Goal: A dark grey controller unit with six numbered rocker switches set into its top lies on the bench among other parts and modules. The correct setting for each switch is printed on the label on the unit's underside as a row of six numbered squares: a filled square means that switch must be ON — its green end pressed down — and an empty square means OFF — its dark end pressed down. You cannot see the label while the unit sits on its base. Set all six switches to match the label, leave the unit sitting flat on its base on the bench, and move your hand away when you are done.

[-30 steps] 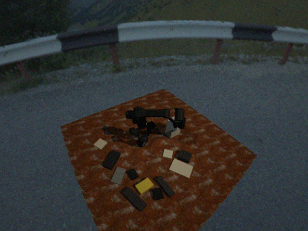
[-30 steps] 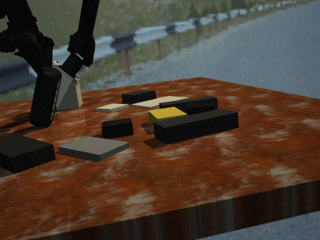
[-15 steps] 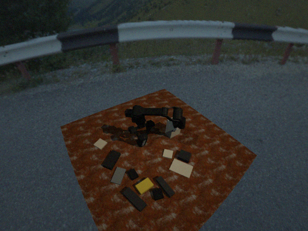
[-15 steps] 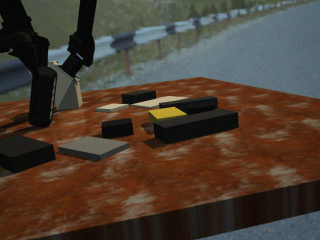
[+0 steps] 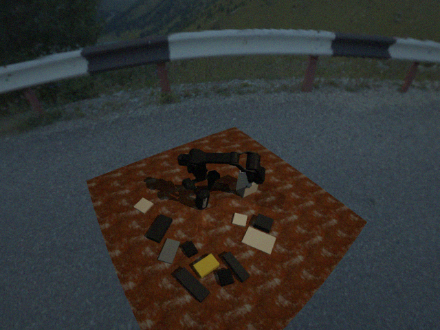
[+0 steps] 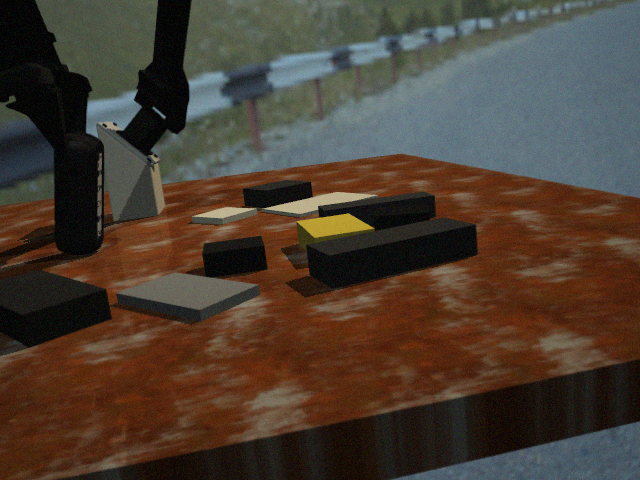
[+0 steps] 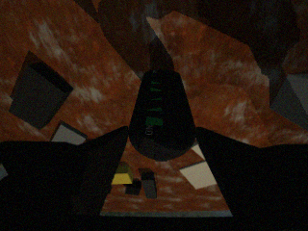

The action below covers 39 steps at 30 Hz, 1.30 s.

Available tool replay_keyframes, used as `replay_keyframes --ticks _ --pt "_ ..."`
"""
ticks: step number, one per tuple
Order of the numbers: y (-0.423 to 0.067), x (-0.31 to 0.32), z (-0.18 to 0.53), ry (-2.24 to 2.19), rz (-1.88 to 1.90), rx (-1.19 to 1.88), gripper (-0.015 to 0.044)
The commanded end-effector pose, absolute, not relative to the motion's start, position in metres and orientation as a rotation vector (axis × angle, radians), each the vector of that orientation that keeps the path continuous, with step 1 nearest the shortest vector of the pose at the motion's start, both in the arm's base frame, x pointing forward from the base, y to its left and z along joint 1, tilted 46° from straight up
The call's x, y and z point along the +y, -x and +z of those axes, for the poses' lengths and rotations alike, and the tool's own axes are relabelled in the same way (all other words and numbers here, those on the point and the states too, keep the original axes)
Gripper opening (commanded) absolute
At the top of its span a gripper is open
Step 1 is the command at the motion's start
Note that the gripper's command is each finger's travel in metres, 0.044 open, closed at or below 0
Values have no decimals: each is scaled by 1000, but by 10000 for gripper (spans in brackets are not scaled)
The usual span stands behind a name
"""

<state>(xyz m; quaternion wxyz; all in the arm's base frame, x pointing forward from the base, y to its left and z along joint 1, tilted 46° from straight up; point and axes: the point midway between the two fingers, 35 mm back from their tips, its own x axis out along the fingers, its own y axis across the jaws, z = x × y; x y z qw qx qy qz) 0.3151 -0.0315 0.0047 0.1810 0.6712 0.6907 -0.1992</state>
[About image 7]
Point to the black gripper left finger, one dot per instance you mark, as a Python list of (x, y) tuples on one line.
[(88, 168)]

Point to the dark grey controller unit with green rocker switches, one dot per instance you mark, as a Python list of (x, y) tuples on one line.
[(162, 126)]

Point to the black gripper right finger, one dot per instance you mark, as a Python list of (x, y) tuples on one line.
[(247, 175)]

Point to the yellow box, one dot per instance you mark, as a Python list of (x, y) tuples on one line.
[(123, 175)]

